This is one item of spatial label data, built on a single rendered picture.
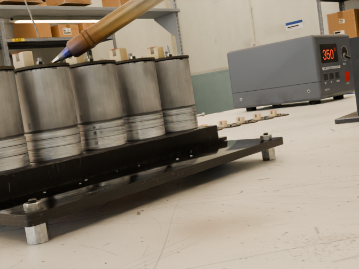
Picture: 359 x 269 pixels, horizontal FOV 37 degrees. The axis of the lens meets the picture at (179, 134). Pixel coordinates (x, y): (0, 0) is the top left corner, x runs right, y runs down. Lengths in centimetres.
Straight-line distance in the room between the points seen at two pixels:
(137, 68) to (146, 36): 603
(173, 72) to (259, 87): 52
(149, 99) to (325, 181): 10
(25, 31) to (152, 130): 475
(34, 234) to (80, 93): 9
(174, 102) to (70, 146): 8
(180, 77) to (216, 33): 595
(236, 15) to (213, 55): 56
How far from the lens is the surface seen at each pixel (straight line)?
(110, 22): 23
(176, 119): 29
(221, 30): 618
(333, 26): 488
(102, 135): 25
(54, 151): 23
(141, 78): 27
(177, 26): 361
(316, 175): 23
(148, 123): 27
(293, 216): 17
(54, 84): 23
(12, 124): 22
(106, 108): 25
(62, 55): 23
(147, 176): 21
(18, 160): 22
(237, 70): 82
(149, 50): 29
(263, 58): 80
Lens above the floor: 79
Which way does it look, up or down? 4 degrees down
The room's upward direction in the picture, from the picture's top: 8 degrees counter-clockwise
